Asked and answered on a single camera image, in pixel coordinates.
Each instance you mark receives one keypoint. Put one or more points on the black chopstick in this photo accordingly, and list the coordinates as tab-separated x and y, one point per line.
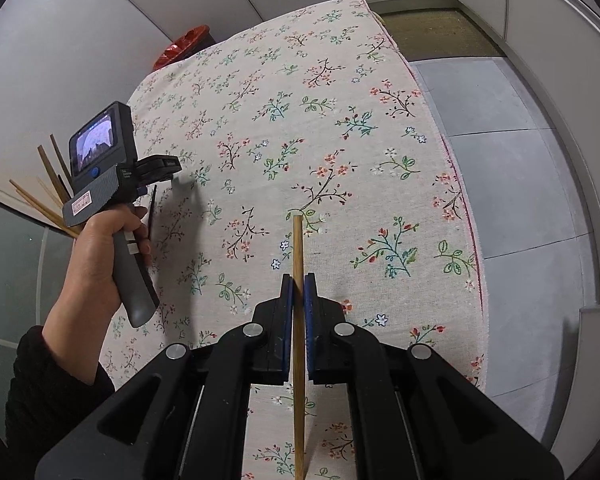
151	215

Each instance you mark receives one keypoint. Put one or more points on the brown wooden chopstick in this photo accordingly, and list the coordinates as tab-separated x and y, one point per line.
298	250

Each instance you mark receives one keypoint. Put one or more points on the frosted glass door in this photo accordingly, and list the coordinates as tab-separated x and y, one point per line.
10	270

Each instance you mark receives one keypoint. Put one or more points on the bundle of wooden chopsticks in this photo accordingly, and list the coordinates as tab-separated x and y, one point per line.
52	175

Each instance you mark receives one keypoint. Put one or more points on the red trash bin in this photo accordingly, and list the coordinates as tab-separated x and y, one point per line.
182	47

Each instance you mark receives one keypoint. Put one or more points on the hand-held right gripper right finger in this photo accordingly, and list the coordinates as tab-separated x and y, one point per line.
310	320

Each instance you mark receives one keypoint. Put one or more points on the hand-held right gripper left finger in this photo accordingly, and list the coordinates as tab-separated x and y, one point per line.
287	320

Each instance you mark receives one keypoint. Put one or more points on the person's left hand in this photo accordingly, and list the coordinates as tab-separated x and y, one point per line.
92	280

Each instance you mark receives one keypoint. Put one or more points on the person's left forearm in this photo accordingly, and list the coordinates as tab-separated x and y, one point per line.
45	395

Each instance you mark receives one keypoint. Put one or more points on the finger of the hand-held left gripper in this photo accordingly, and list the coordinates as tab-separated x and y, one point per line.
157	170

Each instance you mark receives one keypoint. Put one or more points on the green floor mat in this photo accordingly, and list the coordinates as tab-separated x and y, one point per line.
440	35

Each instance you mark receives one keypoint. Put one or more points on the floral tablecloth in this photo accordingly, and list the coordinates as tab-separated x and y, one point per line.
330	135

